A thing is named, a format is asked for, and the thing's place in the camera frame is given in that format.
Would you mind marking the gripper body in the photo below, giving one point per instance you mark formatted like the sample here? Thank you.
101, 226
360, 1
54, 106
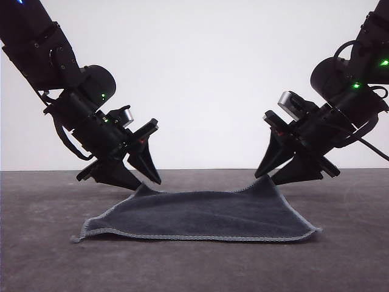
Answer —
97, 134
334, 127

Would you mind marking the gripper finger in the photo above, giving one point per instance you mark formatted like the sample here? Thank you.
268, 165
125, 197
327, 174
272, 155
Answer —
146, 164
301, 170
273, 155
118, 173

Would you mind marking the purple towel with grey hem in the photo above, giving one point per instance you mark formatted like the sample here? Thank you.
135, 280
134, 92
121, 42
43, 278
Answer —
194, 216

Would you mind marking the grey table cloth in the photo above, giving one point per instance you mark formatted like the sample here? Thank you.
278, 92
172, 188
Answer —
194, 267

